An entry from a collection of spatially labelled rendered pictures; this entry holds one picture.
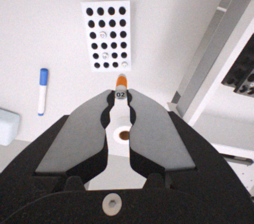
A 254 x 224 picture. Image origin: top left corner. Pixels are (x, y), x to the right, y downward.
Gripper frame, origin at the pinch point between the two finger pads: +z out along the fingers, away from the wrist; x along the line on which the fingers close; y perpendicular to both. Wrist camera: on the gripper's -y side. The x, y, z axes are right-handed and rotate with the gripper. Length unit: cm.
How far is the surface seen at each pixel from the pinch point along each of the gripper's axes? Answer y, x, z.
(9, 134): 21.0, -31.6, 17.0
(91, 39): -2.3, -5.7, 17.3
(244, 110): 12.8, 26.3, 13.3
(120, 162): 148, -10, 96
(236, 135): 14.2, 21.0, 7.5
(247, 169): 47, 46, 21
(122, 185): 199, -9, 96
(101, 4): -7.8, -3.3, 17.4
